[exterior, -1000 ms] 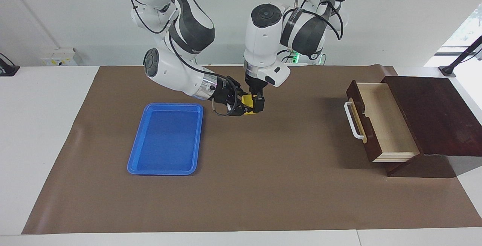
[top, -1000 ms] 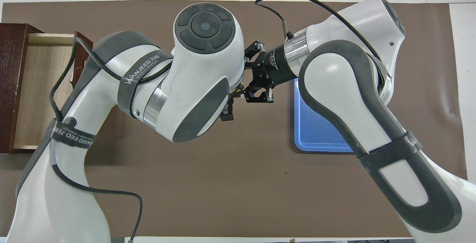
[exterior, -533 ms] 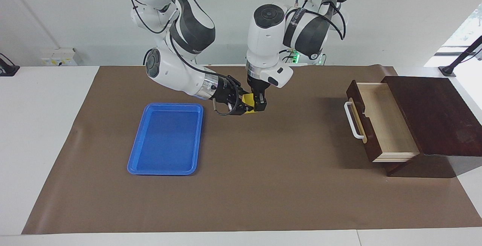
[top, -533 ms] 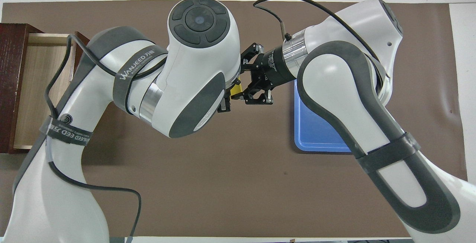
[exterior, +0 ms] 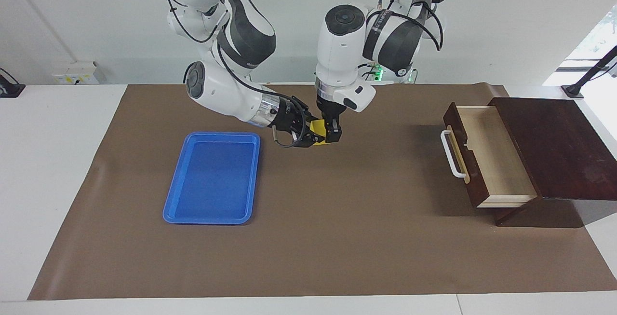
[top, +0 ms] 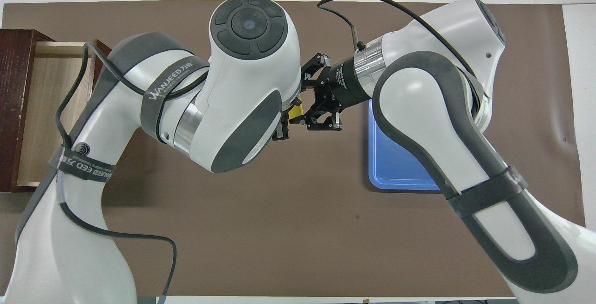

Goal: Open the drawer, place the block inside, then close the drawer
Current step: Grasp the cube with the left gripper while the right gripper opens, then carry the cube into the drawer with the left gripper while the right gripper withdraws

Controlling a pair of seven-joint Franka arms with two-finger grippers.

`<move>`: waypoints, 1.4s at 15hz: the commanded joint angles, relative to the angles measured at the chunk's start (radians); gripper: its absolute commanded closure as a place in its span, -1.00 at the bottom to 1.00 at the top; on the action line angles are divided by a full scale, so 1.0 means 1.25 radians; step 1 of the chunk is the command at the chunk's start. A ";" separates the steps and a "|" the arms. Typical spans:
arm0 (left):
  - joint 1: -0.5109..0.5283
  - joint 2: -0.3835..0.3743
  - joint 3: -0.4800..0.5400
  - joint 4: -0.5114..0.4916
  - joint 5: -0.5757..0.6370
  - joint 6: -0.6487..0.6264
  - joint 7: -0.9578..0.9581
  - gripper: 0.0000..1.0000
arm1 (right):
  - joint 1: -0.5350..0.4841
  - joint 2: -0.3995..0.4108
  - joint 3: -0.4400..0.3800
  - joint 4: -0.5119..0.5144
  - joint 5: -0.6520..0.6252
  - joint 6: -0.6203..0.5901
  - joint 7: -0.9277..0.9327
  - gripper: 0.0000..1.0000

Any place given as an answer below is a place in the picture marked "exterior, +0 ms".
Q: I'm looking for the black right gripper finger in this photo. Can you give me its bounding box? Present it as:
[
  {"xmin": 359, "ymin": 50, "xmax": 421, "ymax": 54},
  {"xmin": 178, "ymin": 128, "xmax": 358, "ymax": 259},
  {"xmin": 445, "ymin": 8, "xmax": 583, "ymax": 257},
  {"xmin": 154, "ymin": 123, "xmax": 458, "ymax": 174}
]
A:
[
  {"xmin": 294, "ymin": 129, "xmax": 325, "ymax": 149},
  {"xmin": 289, "ymin": 95, "xmax": 317, "ymax": 123}
]

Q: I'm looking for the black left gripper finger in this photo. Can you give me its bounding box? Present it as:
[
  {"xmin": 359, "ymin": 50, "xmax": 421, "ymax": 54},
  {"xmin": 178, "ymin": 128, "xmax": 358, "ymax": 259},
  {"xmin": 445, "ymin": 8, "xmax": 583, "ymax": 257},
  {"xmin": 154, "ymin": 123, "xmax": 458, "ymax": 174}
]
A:
[{"xmin": 326, "ymin": 119, "xmax": 343, "ymax": 144}]

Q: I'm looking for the yellow cube block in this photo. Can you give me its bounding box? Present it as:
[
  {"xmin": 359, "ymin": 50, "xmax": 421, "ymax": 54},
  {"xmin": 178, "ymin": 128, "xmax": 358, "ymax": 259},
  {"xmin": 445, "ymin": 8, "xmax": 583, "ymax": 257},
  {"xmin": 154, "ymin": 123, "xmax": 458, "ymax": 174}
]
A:
[{"xmin": 310, "ymin": 120, "xmax": 333, "ymax": 147}]

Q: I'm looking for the wooden drawer with white handle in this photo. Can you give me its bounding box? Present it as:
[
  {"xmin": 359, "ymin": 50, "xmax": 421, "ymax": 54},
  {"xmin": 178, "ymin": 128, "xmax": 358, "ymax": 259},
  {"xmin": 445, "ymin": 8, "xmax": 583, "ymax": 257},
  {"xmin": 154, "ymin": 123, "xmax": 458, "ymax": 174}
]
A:
[{"xmin": 441, "ymin": 102, "xmax": 538, "ymax": 208}]

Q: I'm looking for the dark wooden drawer cabinet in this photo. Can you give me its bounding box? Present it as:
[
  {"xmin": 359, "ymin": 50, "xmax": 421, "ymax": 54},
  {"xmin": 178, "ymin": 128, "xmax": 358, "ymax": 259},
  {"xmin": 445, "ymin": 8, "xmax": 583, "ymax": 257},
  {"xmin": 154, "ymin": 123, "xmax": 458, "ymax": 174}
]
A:
[{"xmin": 487, "ymin": 97, "xmax": 617, "ymax": 229}]

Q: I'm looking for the brown table mat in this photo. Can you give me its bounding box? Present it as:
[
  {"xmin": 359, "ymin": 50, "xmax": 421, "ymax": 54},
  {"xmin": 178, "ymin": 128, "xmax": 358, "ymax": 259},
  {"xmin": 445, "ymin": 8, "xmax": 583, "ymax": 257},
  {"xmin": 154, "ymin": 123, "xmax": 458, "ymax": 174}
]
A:
[{"xmin": 27, "ymin": 82, "xmax": 617, "ymax": 301}]

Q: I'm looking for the blue plastic tray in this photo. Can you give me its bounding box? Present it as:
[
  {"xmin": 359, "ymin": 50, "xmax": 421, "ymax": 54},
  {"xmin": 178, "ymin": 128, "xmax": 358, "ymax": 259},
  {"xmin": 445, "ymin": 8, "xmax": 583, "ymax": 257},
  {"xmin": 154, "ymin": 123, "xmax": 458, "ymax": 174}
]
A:
[{"xmin": 162, "ymin": 132, "xmax": 261, "ymax": 225}]

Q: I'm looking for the black table clamp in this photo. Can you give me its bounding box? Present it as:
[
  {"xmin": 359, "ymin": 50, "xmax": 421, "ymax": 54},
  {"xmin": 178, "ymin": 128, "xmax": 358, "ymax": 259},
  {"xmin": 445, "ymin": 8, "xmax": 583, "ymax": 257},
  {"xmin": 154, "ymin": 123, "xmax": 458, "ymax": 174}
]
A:
[{"xmin": 0, "ymin": 68, "xmax": 26, "ymax": 98}]

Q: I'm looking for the bright window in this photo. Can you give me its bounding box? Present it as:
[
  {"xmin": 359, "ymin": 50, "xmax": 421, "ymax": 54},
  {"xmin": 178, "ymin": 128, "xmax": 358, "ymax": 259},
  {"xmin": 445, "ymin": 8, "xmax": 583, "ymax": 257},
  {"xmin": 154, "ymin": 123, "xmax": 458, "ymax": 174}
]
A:
[{"xmin": 542, "ymin": 6, "xmax": 617, "ymax": 86}]

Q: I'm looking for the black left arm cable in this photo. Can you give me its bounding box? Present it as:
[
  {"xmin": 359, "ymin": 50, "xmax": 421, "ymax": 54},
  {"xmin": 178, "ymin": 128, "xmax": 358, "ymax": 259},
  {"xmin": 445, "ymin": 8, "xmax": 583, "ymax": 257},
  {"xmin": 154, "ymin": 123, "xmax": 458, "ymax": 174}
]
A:
[{"xmin": 378, "ymin": 0, "xmax": 444, "ymax": 53}]

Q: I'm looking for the white wall socket box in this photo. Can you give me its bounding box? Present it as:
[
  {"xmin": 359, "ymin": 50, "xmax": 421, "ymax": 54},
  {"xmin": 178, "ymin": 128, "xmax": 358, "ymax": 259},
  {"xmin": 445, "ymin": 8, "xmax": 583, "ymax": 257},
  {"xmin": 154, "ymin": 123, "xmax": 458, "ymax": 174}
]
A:
[{"xmin": 52, "ymin": 62, "xmax": 100, "ymax": 85}]

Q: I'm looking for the black camera stand pole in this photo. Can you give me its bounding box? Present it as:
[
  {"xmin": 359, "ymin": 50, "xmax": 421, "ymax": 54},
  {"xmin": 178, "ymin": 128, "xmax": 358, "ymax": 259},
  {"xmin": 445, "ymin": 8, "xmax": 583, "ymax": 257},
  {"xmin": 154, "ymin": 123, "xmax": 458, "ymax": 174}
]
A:
[{"xmin": 562, "ymin": 45, "xmax": 617, "ymax": 98}]

